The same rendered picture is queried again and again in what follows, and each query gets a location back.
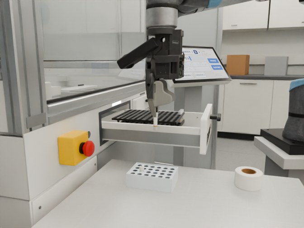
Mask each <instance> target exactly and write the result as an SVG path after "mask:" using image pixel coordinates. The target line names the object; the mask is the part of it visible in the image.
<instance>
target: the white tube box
mask: <svg viewBox="0 0 304 228"><path fill-rule="evenodd" d="M140 166H144V172H140V170H139V167H140ZM177 180H178V167H176V166H165V165H156V164H148V163H140V162H136V163H135V165H134V166H133V167H132V168H131V169H130V170H129V171H128V172H127V173H126V187H132V188H138V189H145V190H153V191H160V192H167V193H172V191H173V189H174V187H175V185H176V183H177Z"/></svg>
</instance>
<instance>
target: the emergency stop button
mask: <svg viewBox="0 0 304 228"><path fill-rule="evenodd" d="M94 150H95V145H94V143H93V142H92V141H86V142H85V144H84V145H83V147H82V151H83V153H84V155H85V156H86V157H90V156H91V155H92V154H93V153H94Z"/></svg>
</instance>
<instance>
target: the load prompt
mask: <svg viewBox="0 0 304 228"><path fill-rule="evenodd" d="M182 52H183V53H184V54H185V55H203V54H202V52H201V50H200V49H182Z"/></svg>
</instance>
